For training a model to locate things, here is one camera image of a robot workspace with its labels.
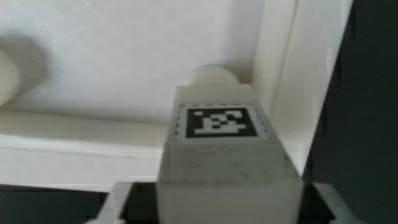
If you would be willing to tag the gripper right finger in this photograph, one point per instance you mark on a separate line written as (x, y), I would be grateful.
(323, 209)

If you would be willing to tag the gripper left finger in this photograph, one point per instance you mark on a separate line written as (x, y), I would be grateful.
(130, 205)

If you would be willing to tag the white table leg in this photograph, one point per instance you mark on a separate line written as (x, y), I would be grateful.
(227, 181)

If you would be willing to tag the white square tabletop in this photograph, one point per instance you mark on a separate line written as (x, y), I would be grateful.
(105, 53)

